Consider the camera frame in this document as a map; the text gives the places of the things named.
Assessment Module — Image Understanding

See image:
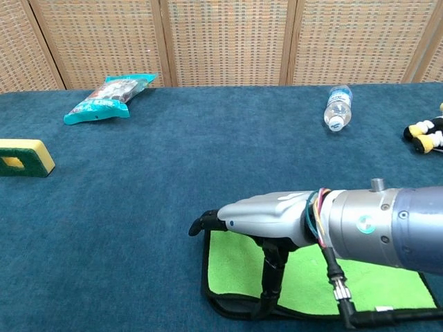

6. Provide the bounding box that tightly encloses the teal snack bag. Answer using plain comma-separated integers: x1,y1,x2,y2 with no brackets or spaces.
62,72,160,126

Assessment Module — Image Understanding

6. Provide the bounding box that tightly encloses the black wrist cable with connector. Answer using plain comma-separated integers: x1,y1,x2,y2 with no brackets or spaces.
321,246,443,330

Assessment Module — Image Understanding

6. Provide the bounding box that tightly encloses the bamboo folding screen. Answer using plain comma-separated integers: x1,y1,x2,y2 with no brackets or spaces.
0,0,443,93

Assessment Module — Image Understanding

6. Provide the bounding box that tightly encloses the blue table mat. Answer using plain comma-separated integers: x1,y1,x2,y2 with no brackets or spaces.
0,82,443,332

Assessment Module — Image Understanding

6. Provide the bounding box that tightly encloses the clear plastic water bottle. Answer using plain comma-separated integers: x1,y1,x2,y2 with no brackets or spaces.
323,84,354,133

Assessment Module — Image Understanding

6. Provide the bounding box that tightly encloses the green and grey cloth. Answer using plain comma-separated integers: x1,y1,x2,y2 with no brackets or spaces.
201,227,440,321

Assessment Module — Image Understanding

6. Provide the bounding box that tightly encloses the black white yellow plush toy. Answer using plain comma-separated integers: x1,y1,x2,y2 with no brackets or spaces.
402,102,443,155

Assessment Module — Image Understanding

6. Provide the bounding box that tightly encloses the yellow green sponge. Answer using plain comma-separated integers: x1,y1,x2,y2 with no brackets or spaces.
0,138,57,178

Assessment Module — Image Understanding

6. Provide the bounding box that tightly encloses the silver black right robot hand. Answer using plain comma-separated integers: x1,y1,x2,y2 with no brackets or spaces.
188,190,321,320

